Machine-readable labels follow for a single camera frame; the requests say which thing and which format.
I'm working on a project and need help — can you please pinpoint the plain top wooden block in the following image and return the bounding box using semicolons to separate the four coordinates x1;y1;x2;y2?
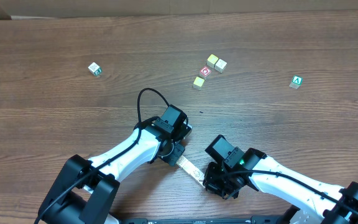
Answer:
214;58;227;73

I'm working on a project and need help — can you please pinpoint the animal picture wooden block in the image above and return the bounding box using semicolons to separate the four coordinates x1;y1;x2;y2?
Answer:
190;168;204;183

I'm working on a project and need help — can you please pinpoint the yellow top block lower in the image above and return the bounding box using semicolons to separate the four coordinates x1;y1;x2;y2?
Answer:
193;77;205;90

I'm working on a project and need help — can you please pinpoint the hammer picture wooden block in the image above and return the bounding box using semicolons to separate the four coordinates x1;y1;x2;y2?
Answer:
197;178;204;187

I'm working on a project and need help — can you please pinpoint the red edged frog block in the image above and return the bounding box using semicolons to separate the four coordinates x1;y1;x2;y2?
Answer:
176;155;189;169

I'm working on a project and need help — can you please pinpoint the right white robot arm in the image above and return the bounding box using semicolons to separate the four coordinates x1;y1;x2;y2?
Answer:
203;146;358;223

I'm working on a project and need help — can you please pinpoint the red top block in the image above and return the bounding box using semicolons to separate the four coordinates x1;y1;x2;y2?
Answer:
199;66;212;80

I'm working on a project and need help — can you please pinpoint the green A letter block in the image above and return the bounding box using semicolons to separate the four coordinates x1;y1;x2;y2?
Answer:
289;75;303;89

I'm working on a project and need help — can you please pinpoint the yellow G letter block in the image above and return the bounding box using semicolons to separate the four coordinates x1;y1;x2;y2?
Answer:
183;161;198;175

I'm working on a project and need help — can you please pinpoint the yellow top block upper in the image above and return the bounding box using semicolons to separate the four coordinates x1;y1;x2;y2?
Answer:
206;54;219;68

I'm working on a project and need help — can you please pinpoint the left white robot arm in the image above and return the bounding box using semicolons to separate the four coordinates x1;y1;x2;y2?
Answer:
35;116;192;224

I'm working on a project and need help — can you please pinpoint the green sided wooden block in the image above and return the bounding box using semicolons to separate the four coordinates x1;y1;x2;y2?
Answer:
88;62;102;77

